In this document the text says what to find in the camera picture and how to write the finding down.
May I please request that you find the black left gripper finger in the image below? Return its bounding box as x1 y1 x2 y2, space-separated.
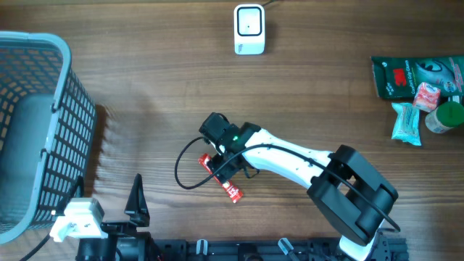
124 173 150 227
54 176 85 212

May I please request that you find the red snack stick packet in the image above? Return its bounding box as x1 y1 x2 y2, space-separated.
198 154 244 203

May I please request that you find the teal wet wipes packet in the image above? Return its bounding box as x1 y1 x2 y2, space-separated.
391 103 421 146

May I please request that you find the green 3M glove packet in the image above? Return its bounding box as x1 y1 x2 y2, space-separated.
370 55 463 99

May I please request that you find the red white tissue packet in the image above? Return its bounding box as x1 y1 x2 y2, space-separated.
413 82 441 112

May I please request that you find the green lid jar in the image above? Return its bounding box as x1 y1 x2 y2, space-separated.
425 101 463 133

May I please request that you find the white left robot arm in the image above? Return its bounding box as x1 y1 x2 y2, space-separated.
49 174 164 260

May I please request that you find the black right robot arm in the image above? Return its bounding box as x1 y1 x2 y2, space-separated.
199 112 399 260

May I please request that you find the white barcode scanner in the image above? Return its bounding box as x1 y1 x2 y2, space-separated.
233 4 266 55

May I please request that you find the grey plastic mesh basket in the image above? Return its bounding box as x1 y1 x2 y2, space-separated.
1 31 97 244

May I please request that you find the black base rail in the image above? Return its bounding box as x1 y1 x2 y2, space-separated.
154 238 348 261

